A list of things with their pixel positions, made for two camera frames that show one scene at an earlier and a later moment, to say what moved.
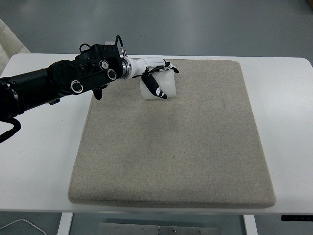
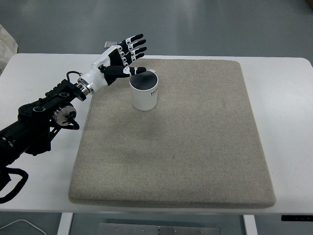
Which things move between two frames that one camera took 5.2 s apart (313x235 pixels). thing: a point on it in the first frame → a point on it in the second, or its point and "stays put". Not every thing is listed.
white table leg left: x=65 y=223 stays put
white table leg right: x=250 y=224 stays put
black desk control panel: x=297 y=218 stays put
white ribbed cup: x=165 y=80 → x=144 y=86
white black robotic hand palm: x=140 y=65 → x=114 y=59
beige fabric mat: x=199 y=148 stays put
